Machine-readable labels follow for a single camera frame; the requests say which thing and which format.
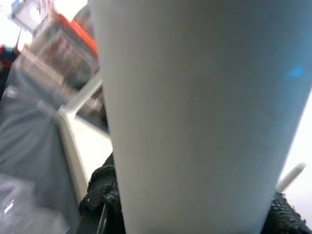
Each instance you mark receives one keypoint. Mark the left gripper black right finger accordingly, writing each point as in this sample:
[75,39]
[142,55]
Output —
[282,217]

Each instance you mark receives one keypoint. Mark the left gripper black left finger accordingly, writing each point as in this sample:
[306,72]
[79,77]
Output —
[102,195]

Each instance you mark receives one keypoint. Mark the white plastic children table top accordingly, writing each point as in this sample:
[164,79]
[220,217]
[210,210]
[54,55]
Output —
[80,151]

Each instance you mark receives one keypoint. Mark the clear storage box orange lid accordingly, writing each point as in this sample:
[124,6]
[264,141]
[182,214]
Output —
[65,48]

